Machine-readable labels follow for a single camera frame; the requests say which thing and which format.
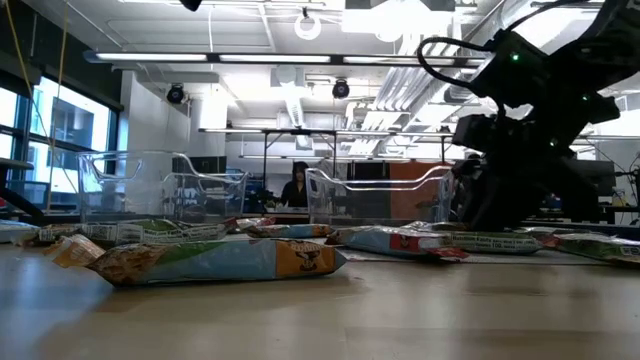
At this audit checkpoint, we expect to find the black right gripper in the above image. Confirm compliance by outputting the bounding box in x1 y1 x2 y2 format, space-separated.
452 93 622 232

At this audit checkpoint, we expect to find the red and blue granola bar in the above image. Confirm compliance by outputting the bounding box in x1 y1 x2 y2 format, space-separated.
325 225 470 262

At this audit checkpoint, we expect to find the red granola bar wrapper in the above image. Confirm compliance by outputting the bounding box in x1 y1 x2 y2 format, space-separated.
234 215 277 232

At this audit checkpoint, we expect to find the blue and orange granola bar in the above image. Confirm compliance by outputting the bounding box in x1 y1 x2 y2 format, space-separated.
243 223 335 240

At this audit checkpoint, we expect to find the orange granola bar wrapper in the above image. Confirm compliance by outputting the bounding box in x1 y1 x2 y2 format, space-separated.
49 233 107 269

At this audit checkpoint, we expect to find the light blue granola bar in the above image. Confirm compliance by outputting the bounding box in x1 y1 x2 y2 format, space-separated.
0 219 40 245

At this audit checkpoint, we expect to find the long linear ceiling light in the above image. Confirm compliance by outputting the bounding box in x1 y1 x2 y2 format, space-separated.
83 49 481 67

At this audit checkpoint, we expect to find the orange partition panel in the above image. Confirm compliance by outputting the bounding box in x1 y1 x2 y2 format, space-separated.
389 162 454 221

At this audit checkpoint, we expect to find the clear plastic bin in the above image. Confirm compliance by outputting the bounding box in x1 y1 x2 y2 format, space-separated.
304 165 457 227
76 149 250 225

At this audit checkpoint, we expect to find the person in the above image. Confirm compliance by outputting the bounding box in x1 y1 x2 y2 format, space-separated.
279 160 312 209

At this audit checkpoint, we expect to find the grey operator desk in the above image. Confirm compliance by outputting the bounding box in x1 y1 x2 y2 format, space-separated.
0 157 47 224

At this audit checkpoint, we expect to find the white ring ceiling fixture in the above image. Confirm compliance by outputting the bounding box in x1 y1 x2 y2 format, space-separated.
293 12 323 41

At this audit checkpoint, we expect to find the yellow extension cable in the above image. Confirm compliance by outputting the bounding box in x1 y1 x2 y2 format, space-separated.
3 0 70 214

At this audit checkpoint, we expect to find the black frame workstation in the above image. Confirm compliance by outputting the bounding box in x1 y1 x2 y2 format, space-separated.
198 127 454 221

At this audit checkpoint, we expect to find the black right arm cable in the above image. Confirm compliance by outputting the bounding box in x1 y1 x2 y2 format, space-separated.
416 35 504 109

